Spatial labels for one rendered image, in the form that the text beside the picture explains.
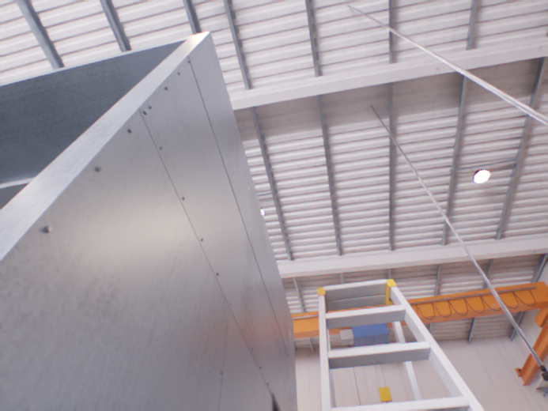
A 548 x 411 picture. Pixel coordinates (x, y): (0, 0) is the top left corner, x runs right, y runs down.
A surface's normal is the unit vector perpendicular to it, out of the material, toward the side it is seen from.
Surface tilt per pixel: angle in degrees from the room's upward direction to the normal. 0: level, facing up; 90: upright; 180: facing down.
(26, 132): 180
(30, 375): 90
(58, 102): 180
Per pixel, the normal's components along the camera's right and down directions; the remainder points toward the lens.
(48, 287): 0.98, -0.16
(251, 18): -0.06, 0.61
